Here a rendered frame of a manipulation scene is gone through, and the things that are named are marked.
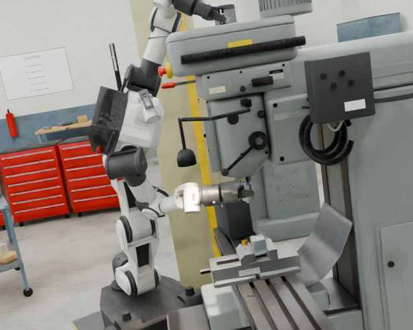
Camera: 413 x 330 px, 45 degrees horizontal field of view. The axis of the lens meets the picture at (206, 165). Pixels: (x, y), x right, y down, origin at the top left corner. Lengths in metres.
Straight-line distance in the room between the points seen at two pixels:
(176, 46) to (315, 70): 0.50
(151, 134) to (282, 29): 0.70
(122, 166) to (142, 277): 0.83
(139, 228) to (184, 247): 1.43
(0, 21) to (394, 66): 9.89
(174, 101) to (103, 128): 1.62
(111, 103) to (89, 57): 8.83
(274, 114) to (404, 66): 0.53
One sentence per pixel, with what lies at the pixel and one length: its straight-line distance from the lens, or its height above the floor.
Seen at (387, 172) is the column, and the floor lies 1.26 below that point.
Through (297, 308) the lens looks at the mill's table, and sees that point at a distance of 1.78.
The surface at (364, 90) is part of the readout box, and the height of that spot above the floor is 1.60.
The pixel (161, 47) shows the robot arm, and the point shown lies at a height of 1.86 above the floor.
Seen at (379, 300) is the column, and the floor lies 0.75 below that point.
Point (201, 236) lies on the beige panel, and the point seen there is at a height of 0.46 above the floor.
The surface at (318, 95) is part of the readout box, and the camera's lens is 1.66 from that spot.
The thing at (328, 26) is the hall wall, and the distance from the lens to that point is 11.71.
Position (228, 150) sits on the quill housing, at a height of 1.43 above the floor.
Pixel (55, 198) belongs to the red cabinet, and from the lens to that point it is 6.82.
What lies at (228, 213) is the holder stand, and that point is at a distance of 2.39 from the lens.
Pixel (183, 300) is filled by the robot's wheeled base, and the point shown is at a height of 0.61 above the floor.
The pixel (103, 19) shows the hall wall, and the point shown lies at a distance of 11.00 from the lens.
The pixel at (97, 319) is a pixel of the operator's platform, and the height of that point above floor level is 0.40.
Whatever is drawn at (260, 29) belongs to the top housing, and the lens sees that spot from 1.86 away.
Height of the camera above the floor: 1.79
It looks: 12 degrees down
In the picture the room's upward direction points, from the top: 9 degrees counter-clockwise
